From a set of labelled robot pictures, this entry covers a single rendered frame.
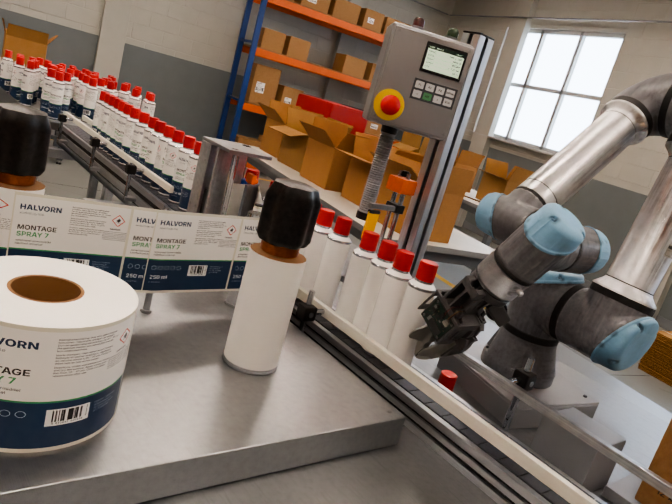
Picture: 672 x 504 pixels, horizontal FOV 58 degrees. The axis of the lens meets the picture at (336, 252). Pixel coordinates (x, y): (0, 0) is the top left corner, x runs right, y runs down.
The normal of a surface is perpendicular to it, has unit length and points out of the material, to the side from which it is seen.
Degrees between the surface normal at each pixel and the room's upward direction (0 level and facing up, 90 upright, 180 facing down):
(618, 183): 90
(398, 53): 90
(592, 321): 80
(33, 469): 0
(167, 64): 90
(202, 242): 90
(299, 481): 0
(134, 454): 0
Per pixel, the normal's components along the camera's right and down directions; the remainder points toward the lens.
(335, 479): 0.27, -0.93
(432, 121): 0.05, 0.27
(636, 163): -0.86, -0.11
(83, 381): 0.76, 0.36
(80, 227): 0.51, 0.35
